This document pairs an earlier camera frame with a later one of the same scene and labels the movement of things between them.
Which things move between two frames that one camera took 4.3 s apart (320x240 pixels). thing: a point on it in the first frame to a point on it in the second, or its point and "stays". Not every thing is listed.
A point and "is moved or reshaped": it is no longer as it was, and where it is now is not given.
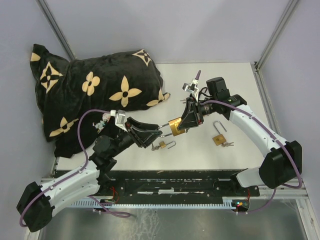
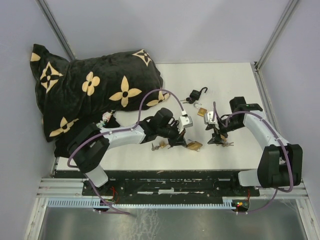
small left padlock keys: (154, 148) stays
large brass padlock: (173, 124) is moved or reshaped
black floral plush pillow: (66, 89) stays
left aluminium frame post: (56, 28) stays
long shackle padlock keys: (226, 144) stays
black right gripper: (192, 116) to (216, 138)
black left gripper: (142, 138) to (178, 139)
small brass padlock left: (163, 145) stays
